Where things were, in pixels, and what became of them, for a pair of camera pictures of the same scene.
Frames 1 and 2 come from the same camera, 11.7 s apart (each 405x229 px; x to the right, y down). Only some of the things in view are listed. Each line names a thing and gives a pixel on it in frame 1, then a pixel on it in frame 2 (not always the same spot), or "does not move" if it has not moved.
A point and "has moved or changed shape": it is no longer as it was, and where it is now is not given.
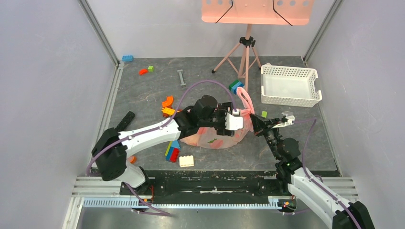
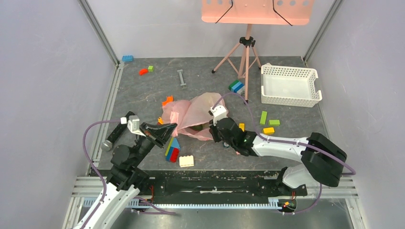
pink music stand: [284, 12] does not move
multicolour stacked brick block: [172, 151] does not move
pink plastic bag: [208, 138] has moved or changed shape
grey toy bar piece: [181, 77] does not move
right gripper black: [266, 127] -> [219, 132]
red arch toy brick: [143, 71] does not move
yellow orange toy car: [167, 111] -> [160, 120]
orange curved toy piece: [169, 101] does not move
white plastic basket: [290, 86] does not move
